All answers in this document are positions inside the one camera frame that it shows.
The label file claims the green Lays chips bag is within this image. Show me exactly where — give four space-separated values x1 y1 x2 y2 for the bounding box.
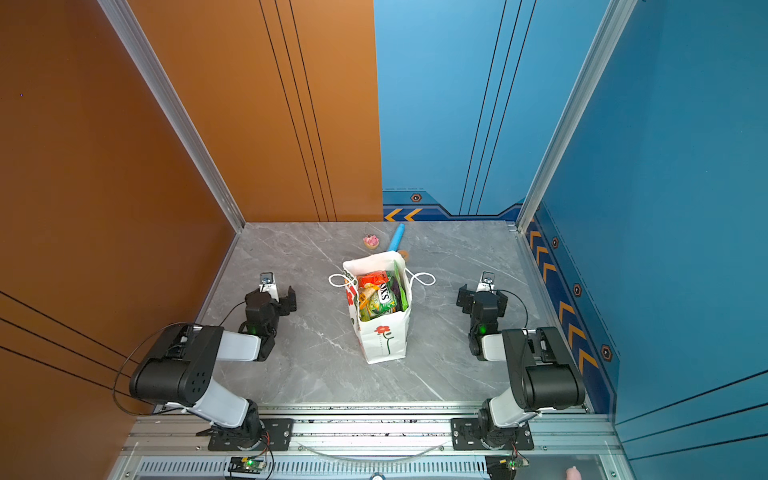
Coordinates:
388 269 408 312

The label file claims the green Fox's tea candy bag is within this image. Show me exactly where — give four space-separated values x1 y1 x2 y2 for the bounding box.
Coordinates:
359 281 398 322

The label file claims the white floral paper bag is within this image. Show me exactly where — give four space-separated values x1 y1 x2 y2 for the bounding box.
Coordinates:
328 251 436 364

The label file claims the red foil snack packet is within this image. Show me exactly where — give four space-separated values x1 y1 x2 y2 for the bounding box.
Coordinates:
357 270 389 290

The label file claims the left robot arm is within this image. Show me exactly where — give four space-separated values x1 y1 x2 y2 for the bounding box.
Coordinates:
129 283 297 452

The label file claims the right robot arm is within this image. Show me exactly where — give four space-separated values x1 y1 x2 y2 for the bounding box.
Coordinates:
451 283 586 451

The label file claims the blue toy microphone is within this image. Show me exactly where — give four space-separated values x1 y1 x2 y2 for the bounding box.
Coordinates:
387 223 406 251

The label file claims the pink toy cupcake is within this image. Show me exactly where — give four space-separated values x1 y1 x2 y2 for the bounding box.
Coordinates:
363 234 380 250

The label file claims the left green circuit board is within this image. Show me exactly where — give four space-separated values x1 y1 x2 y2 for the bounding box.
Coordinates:
227 456 268 477

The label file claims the green circuit board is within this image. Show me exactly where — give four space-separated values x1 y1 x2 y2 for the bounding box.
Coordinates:
485 456 530 480
227 456 268 477

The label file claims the right green circuit board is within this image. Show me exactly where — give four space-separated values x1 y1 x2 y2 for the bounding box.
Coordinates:
485 456 530 480

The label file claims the pink object bottom right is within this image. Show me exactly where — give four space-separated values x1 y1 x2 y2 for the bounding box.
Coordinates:
565 466 582 480

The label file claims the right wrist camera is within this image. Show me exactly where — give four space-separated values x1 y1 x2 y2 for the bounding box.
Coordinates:
476 271 495 292

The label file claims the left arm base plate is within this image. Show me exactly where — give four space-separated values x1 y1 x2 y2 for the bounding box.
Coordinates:
207 418 294 453

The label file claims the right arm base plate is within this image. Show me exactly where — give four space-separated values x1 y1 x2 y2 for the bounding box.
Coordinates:
450 418 535 451

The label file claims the aluminium front rail frame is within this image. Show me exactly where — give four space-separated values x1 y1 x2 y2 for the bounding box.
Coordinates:
111 402 632 479

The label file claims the left aluminium corner post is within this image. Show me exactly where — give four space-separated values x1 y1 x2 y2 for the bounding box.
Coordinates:
98 0 246 234

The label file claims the aluminium corner post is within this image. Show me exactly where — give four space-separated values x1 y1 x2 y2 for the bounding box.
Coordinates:
515 0 637 234
98 0 246 234

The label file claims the right aluminium corner post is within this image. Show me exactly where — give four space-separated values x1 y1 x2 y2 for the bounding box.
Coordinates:
515 0 637 234

